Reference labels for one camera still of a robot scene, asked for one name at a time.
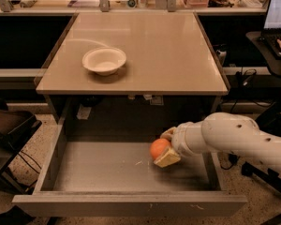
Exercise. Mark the white paper bowl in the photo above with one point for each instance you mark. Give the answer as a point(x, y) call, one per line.
point(104, 61)

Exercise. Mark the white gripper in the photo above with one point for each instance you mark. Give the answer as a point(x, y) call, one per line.
point(180, 140)

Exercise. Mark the black tray on side table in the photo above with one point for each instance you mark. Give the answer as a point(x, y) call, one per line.
point(16, 127)

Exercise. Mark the open laptop computer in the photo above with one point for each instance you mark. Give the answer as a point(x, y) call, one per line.
point(271, 30)

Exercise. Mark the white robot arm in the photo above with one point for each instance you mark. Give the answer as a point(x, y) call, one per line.
point(224, 132)

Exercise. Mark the orange fruit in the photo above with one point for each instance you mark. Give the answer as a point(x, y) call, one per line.
point(158, 147)

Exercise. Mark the grey open top drawer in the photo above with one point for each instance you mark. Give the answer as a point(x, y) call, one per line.
point(101, 167)

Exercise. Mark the grey cabinet with glossy top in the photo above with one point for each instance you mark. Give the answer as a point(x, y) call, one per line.
point(167, 53)

